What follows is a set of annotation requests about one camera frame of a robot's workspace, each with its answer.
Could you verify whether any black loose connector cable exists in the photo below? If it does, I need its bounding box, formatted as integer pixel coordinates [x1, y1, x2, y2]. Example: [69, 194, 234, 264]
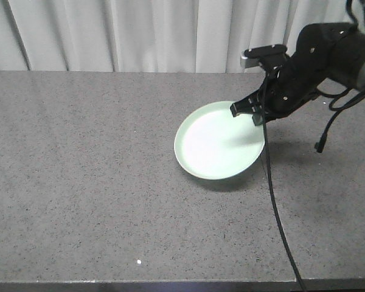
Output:
[314, 86, 365, 154]

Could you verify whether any white pleated curtain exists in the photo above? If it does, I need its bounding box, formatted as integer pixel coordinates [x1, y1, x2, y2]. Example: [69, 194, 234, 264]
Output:
[0, 1, 349, 73]

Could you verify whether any mint green plate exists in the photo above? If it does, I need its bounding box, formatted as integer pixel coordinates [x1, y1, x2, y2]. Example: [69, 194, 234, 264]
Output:
[173, 100, 265, 180]

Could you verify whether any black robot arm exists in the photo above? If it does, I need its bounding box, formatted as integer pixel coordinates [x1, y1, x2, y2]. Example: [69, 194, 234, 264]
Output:
[230, 23, 365, 125]

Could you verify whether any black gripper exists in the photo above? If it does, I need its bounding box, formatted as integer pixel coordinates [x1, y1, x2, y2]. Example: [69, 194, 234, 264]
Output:
[230, 23, 356, 125]

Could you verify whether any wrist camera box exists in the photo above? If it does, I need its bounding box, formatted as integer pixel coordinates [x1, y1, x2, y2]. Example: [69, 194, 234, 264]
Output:
[240, 44, 287, 69]

